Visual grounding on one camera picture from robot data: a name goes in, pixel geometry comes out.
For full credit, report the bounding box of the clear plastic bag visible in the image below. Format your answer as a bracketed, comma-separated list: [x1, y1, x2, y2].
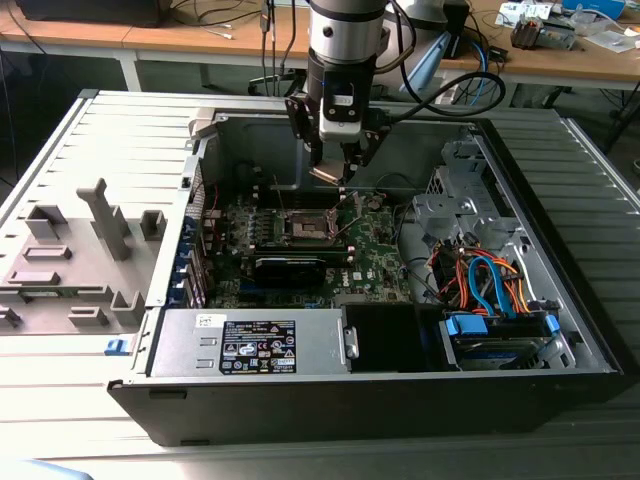
[583, 28, 639, 54]

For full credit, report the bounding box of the hard disk in blue carrier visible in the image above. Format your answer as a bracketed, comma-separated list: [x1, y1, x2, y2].
[439, 310, 561, 372]

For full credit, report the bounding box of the grey metal drive unit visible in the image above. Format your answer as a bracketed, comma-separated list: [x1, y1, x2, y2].
[542, 18, 577, 50]

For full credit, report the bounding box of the metal locking lever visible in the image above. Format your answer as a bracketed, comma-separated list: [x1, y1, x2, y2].
[272, 173, 287, 216]
[339, 195, 367, 240]

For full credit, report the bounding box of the green motherboard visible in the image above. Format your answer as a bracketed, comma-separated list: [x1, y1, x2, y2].
[199, 188, 419, 309]

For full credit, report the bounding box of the dark finned heatsink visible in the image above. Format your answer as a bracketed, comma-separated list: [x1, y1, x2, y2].
[509, 14, 547, 50]

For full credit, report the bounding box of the grey parts rack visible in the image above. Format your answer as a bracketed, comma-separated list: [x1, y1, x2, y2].
[0, 177, 169, 337]

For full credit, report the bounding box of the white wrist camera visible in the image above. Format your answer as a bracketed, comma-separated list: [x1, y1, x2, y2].
[318, 82, 362, 142]

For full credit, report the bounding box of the white power adapter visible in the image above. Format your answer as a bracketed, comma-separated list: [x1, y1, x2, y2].
[433, 74, 460, 105]

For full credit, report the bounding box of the orange wire bundle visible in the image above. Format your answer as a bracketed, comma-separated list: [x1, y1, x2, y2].
[428, 243, 537, 317]

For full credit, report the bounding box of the pale blue rounded object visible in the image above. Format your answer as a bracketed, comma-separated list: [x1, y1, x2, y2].
[0, 457, 95, 480]

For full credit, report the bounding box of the black upright box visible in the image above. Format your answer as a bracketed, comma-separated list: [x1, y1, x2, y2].
[441, 0, 472, 60]

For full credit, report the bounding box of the metal drive cage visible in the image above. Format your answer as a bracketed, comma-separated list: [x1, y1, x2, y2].
[412, 138, 527, 251]

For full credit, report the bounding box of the silver CPU plate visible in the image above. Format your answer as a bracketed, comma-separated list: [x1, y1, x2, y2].
[308, 159, 346, 185]

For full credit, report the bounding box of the CPU socket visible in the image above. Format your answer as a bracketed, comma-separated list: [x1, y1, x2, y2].
[282, 207, 346, 246]

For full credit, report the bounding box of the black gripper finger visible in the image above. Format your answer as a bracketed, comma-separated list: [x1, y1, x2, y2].
[284, 92, 324, 170]
[343, 127, 392, 185]

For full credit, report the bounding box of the blue cardboard box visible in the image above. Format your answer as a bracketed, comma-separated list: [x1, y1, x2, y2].
[560, 0, 627, 19]

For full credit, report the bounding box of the open black PC case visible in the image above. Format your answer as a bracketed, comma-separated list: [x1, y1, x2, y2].
[107, 97, 632, 449]

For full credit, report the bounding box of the wooden desk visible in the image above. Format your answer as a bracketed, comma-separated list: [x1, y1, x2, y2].
[434, 0, 640, 109]
[0, 0, 311, 94]

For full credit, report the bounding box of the black graphics card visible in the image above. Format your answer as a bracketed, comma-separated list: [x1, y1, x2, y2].
[252, 254, 330, 290]

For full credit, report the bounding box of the black plastic duct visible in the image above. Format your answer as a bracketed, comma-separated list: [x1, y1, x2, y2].
[343, 301, 444, 374]

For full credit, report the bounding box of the grey power supply unit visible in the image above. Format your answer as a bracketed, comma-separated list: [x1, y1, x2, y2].
[148, 307, 361, 379]

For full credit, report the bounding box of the black flat equipment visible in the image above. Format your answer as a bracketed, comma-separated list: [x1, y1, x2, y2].
[14, 0, 172, 29]

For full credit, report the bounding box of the blue flat wire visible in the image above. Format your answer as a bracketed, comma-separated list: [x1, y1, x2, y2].
[467, 253, 521, 321]

